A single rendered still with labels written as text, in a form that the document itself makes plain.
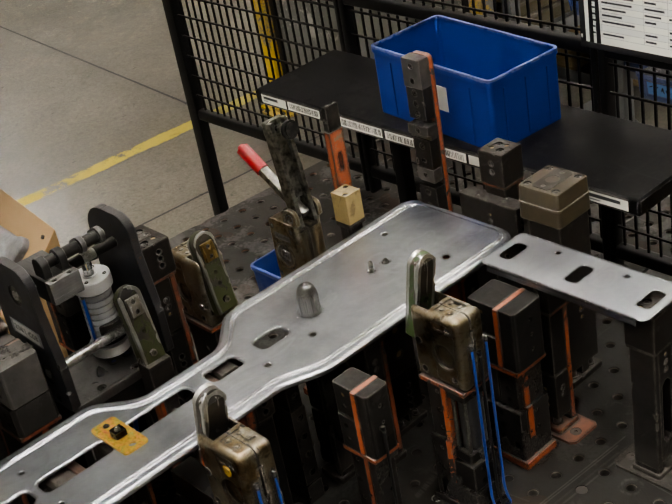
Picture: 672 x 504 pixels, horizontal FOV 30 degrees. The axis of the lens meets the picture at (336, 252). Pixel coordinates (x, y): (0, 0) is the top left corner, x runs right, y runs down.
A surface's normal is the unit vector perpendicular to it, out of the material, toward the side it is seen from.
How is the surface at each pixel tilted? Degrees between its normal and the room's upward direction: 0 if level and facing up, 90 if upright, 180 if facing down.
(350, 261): 0
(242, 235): 0
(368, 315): 0
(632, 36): 90
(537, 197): 88
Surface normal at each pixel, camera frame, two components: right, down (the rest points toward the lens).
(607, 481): -0.16, -0.85
